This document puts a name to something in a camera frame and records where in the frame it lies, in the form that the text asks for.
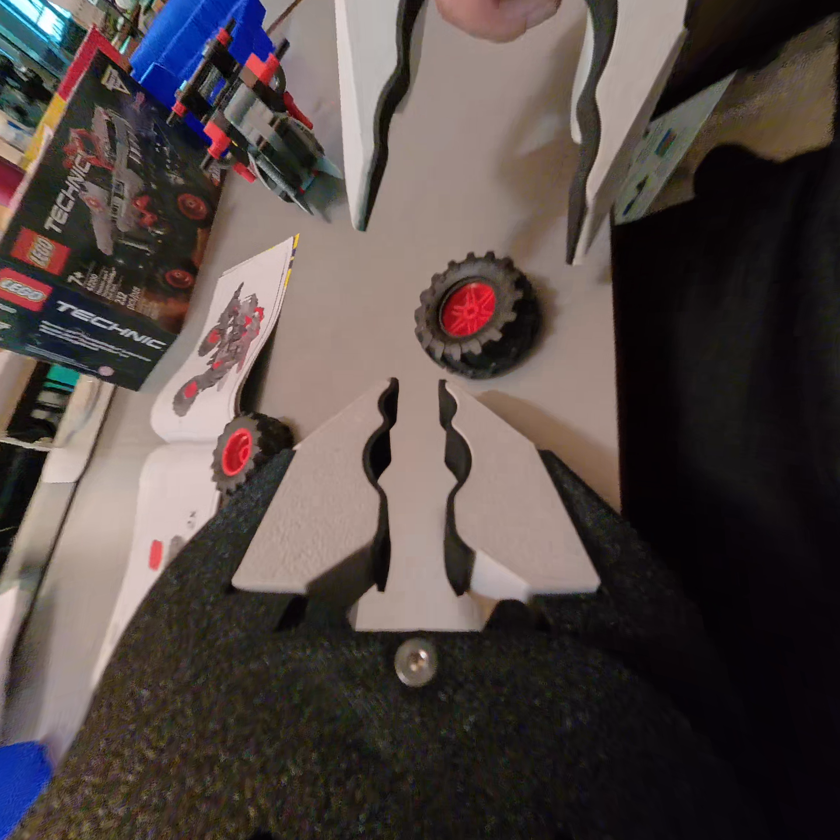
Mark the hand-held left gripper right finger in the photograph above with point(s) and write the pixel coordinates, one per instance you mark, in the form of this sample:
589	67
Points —
518	518

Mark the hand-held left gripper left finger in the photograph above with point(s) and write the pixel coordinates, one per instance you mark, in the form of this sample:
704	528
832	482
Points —
315	512

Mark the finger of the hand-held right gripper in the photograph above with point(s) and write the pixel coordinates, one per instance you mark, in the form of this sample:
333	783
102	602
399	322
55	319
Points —
640	98
364	85

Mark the black toy wheel red rim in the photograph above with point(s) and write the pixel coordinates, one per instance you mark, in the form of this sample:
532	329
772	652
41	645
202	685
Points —
479	315
246	453

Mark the grey desk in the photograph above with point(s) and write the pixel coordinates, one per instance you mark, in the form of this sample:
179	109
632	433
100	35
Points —
459	170

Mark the person's right hand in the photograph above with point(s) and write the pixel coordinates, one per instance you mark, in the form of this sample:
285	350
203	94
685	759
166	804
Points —
492	16

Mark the white sticker sheet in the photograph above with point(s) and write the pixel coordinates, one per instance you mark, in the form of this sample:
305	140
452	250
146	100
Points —
663	157

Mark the grey red toy truck chassis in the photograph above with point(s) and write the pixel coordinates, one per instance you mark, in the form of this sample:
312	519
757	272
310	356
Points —
262	124

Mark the blue plastic bin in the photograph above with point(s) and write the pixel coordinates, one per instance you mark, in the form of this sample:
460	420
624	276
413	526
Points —
190	39

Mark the white instruction booklet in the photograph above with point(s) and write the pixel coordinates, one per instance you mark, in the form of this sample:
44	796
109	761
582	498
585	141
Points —
223	341

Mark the person's dark clothing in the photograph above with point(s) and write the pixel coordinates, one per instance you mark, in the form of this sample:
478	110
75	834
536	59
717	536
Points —
735	459

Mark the toy truck set box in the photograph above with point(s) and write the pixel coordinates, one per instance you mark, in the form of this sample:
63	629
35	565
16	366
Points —
105	229

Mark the blue cloth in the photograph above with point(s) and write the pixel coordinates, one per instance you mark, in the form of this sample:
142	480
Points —
23	787

